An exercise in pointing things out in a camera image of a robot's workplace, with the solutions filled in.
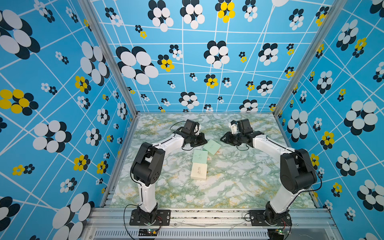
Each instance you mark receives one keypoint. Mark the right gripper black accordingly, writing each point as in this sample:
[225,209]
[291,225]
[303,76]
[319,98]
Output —
[227,139]

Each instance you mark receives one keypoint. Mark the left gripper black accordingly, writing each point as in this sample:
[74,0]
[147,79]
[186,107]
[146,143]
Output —
[202,140]

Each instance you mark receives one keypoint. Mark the mint jewelry box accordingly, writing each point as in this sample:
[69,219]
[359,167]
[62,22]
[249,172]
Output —
[200,156]
[212,147]

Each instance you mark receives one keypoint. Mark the cream drawer jewelry box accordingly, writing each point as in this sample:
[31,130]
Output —
[199,171]

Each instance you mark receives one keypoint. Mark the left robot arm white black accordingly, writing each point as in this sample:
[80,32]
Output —
[147,166]

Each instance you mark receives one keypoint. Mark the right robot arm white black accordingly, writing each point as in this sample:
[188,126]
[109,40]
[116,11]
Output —
[297,174]

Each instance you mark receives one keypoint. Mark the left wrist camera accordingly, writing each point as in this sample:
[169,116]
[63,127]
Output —
[191,128]

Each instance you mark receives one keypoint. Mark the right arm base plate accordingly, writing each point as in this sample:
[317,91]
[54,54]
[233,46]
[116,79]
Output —
[268,218]

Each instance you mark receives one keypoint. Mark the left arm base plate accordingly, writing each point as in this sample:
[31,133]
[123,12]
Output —
[156,218]

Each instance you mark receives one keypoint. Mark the aluminium front rail frame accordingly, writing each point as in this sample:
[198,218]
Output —
[212,224]

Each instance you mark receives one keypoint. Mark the left aluminium corner post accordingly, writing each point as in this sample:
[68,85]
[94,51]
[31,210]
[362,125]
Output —
[103,43]

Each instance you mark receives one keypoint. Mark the aluminium corner post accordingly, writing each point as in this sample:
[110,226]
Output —
[333,14]
[103,43]

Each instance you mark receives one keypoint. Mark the right aluminium corner post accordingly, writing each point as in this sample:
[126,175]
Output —
[333,14]

